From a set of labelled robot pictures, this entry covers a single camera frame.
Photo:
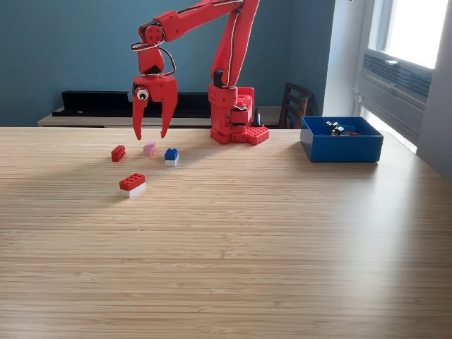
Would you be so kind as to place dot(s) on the small yellow toy digger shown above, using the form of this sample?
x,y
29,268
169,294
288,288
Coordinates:
x,y
335,129

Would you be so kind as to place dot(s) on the pale wooden sideboard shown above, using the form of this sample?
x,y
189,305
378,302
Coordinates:
x,y
88,121

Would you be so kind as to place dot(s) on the black table clamp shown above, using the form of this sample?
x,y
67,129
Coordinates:
x,y
257,118

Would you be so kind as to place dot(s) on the red white brick stack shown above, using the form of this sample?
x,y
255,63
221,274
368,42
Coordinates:
x,y
132,183

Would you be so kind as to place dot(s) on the dark wooden chair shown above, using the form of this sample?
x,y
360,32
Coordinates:
x,y
295,102

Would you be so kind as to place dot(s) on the blue plastic bin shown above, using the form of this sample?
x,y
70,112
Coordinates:
x,y
346,148

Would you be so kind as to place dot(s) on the pink brick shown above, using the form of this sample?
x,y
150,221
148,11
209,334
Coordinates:
x,y
150,148

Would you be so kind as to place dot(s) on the grey window heater unit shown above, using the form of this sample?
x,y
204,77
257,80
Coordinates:
x,y
395,92

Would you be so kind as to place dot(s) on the bright window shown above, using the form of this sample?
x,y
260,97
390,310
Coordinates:
x,y
413,28

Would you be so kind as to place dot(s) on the blue white brick stack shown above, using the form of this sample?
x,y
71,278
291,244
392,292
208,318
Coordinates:
x,y
171,156

